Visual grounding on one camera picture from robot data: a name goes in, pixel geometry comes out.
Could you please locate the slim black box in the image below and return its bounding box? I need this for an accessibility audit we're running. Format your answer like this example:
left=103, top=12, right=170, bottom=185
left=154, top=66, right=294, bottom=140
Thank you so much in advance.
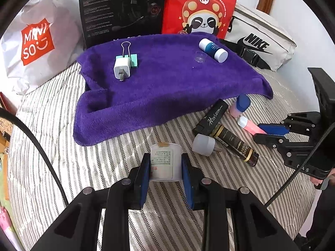
left=194, top=99, right=229, bottom=138

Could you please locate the person's dark clothing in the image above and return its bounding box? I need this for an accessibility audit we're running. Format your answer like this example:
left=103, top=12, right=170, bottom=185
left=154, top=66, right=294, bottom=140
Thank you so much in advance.
left=300, top=187, right=335, bottom=251

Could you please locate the pink and blue eraser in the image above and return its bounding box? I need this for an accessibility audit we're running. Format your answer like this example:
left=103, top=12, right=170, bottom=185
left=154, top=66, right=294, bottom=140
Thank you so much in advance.
left=230, top=94, right=251, bottom=118

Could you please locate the translucent white cap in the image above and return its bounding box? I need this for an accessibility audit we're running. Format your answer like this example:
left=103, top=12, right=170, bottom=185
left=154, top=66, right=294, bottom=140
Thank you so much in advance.
left=193, top=133, right=215, bottom=156

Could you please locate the purple towel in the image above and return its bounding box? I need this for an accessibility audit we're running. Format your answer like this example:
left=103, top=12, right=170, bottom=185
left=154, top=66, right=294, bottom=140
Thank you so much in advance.
left=73, top=31, right=274, bottom=147

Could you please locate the black cable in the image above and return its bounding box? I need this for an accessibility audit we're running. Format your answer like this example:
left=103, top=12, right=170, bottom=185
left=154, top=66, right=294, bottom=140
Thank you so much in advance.
left=0, top=108, right=71, bottom=205
left=265, top=122, right=335, bottom=207

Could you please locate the red panda paper bag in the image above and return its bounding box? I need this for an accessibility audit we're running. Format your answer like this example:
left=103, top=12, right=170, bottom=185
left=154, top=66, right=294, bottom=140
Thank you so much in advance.
left=161, top=0, right=241, bottom=39

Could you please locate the white plastic shopping bag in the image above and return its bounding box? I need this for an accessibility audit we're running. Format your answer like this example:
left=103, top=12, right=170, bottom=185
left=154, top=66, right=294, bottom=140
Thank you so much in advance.
left=0, top=0, right=84, bottom=96

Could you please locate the white waist bag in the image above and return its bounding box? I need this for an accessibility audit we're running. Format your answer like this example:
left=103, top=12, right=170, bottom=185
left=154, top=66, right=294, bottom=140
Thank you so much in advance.
left=218, top=2, right=297, bottom=72

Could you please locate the black headset box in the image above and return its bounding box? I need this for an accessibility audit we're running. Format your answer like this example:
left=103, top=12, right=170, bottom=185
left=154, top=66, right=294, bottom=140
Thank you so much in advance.
left=78, top=0, right=168, bottom=49

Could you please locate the white and blue balm stick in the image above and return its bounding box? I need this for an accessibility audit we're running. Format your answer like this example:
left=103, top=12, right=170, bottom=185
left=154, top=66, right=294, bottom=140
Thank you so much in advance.
left=198, top=38, right=229, bottom=63

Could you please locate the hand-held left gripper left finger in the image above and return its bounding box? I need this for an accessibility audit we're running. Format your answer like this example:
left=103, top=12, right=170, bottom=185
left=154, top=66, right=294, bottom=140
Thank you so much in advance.
left=30, top=153, right=152, bottom=251

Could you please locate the white charger plug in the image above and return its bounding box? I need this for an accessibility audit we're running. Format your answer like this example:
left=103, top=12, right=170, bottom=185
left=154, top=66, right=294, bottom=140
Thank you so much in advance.
left=113, top=58, right=130, bottom=81

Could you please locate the dark brown gold bottle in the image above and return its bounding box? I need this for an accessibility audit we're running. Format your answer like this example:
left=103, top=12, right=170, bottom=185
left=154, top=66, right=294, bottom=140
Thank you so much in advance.
left=209, top=124, right=259, bottom=166

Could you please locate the striped bed sheet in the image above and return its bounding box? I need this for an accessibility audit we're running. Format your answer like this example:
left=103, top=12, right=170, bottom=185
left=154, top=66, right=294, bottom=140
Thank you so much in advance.
left=0, top=39, right=323, bottom=251

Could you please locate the green binder clip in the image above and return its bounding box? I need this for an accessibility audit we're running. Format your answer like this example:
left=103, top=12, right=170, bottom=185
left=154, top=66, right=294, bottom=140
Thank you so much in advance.
left=116, top=42, right=139, bottom=68

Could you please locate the person's right hand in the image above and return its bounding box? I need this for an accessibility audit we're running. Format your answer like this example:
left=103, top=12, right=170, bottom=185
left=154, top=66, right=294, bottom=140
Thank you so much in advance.
left=311, top=168, right=335, bottom=190

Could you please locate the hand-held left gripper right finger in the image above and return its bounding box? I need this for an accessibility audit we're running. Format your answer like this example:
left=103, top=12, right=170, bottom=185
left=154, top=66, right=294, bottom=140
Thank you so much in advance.
left=180, top=153, right=301, bottom=251

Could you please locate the small white labelled bottle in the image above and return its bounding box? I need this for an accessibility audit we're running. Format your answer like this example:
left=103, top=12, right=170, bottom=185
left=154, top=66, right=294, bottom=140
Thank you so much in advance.
left=150, top=143, right=183, bottom=182

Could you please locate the pink tube pen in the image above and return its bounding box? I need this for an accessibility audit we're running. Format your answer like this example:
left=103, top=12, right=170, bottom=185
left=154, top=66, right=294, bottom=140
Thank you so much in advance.
left=238, top=116, right=267, bottom=136

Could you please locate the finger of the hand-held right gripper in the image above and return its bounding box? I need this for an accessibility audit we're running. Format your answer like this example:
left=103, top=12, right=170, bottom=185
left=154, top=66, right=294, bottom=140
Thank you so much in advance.
left=253, top=133, right=314, bottom=163
left=258, top=112, right=322, bottom=136

